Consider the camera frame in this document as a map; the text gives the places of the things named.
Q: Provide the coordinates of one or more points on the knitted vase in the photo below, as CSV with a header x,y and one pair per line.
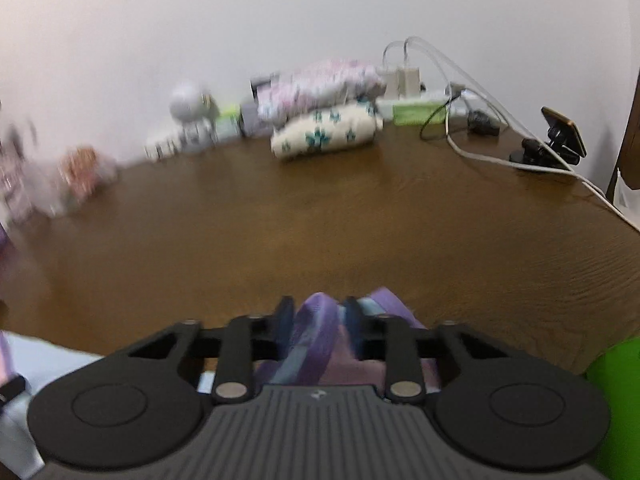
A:
x,y
15,180

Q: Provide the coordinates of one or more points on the pink floral folded garment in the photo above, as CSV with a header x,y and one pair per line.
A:
x,y
320,85

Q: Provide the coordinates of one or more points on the patterned tin box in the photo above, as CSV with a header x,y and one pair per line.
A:
x,y
250,121

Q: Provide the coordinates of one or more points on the green white small box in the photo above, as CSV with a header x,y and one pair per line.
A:
x,y
229,122

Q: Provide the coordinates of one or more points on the purple tissue pack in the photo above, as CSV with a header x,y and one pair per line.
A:
x,y
4,242

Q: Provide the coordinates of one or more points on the wooden chair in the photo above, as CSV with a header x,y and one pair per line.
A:
x,y
631,150

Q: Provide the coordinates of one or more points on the white cloth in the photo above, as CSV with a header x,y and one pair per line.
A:
x,y
30,360

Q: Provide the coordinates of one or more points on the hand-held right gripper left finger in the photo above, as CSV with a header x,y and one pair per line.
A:
x,y
286,325

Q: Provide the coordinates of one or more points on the white power strip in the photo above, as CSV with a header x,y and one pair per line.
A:
x,y
415,100

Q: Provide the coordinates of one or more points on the plastic bag of snacks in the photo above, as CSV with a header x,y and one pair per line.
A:
x,y
80,172

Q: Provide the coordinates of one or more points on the phone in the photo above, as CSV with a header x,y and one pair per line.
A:
x,y
567,127

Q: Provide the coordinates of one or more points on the white charger block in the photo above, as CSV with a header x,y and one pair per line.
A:
x,y
407,82

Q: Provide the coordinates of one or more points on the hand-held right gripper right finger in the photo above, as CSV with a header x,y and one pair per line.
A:
x,y
352,327

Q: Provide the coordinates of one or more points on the cream garment teal flowers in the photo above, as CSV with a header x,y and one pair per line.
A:
x,y
325,130

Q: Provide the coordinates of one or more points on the black adapter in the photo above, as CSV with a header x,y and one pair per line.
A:
x,y
484,122

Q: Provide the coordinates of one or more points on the pink blue garment purple trim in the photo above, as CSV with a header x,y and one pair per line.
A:
x,y
320,340

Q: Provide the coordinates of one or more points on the white robot speaker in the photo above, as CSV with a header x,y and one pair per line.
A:
x,y
192,110

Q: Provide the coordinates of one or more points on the black phone holder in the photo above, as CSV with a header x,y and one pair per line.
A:
x,y
540,155

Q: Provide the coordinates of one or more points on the green cylinder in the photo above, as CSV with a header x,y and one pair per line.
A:
x,y
617,400

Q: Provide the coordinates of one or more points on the white bag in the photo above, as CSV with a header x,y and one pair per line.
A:
x,y
627,195

